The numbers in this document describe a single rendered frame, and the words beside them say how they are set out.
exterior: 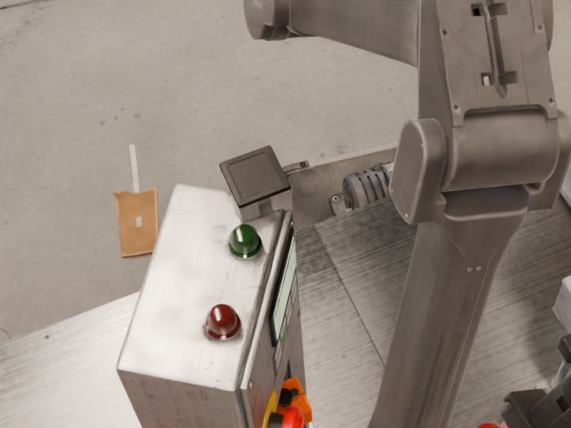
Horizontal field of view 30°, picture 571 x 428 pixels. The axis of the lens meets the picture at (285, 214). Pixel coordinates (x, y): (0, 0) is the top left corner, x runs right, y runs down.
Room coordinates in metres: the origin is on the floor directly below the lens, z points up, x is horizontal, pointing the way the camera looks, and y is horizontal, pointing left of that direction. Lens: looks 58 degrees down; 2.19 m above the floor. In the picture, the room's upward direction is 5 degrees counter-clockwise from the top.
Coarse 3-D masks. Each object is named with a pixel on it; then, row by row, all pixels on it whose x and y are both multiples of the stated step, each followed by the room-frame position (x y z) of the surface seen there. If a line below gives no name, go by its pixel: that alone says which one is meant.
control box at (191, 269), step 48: (192, 192) 0.48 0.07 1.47; (192, 240) 0.43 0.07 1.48; (144, 288) 0.39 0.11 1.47; (192, 288) 0.39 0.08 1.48; (240, 288) 0.39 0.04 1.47; (144, 336) 0.35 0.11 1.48; (192, 336) 0.35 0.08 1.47; (240, 336) 0.35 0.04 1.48; (288, 336) 0.41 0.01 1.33; (144, 384) 0.32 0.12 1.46; (192, 384) 0.31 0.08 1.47; (240, 384) 0.31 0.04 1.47
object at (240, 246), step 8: (240, 224) 0.43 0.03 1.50; (248, 224) 0.43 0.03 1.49; (232, 232) 0.42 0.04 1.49; (240, 232) 0.42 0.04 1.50; (248, 232) 0.42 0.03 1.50; (256, 232) 0.42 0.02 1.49; (232, 240) 0.42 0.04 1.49; (240, 240) 0.42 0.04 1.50; (248, 240) 0.41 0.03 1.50; (256, 240) 0.42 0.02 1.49; (232, 248) 0.42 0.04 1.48; (240, 248) 0.41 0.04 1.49; (248, 248) 0.41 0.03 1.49; (256, 248) 0.42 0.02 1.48; (240, 256) 0.41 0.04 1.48; (248, 256) 0.41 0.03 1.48; (256, 256) 0.41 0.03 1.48
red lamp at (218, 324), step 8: (224, 304) 0.36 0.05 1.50; (208, 312) 0.36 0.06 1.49; (216, 312) 0.36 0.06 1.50; (224, 312) 0.36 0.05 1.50; (232, 312) 0.36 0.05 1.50; (208, 320) 0.35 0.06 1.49; (216, 320) 0.35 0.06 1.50; (224, 320) 0.35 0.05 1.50; (232, 320) 0.35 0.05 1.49; (208, 328) 0.35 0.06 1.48; (216, 328) 0.35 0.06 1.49; (224, 328) 0.34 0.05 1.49; (232, 328) 0.35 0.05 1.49; (216, 336) 0.34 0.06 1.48; (224, 336) 0.34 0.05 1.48; (232, 336) 0.34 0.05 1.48
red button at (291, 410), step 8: (288, 408) 0.34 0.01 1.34; (296, 408) 0.34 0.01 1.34; (272, 416) 0.34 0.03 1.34; (280, 416) 0.33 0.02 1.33; (288, 416) 0.33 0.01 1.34; (296, 416) 0.33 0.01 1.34; (272, 424) 0.33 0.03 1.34; (280, 424) 0.33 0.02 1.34; (288, 424) 0.32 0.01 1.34; (296, 424) 0.32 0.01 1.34
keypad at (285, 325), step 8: (296, 272) 0.45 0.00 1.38; (296, 280) 0.45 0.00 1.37; (296, 288) 0.44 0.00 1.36; (288, 296) 0.42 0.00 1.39; (288, 304) 0.42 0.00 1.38; (288, 312) 0.42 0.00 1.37; (288, 320) 0.41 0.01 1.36; (280, 328) 0.39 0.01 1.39; (280, 336) 0.39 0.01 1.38; (280, 344) 0.39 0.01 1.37; (280, 352) 0.38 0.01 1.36
